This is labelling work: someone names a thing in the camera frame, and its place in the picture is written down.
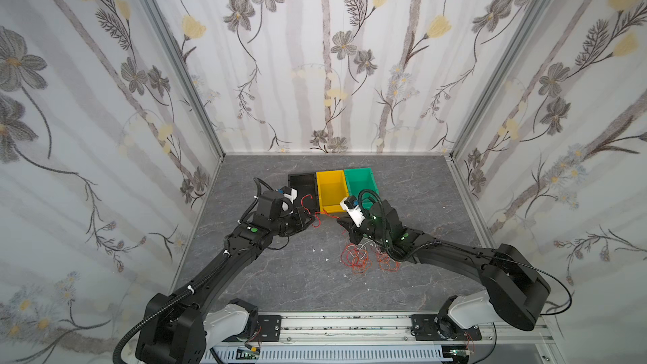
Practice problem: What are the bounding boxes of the red cable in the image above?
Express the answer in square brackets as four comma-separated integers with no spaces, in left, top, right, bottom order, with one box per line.
[300,194,345,229]

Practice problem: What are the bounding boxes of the yellow plastic bin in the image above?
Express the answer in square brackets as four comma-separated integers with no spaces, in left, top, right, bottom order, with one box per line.
[316,170,349,214]

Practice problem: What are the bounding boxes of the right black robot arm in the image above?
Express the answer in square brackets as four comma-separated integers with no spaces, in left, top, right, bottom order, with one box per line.
[338,190,573,340]

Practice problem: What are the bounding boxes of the green plastic bin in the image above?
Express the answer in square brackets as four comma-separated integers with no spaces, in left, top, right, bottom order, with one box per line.
[344,168,379,198]

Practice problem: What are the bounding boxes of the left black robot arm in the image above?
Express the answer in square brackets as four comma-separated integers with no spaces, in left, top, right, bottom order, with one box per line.
[112,178,314,363]

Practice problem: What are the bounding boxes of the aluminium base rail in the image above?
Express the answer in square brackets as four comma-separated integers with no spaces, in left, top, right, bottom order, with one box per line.
[198,305,564,363]

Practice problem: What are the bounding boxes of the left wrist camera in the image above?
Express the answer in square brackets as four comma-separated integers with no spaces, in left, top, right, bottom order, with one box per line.
[280,186,298,212]

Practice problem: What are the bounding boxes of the black plastic bin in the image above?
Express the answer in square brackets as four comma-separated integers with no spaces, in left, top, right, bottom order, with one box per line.
[288,173,319,213]

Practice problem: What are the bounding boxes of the red orange white cables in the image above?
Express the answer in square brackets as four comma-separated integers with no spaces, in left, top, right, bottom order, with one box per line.
[339,242,401,275]

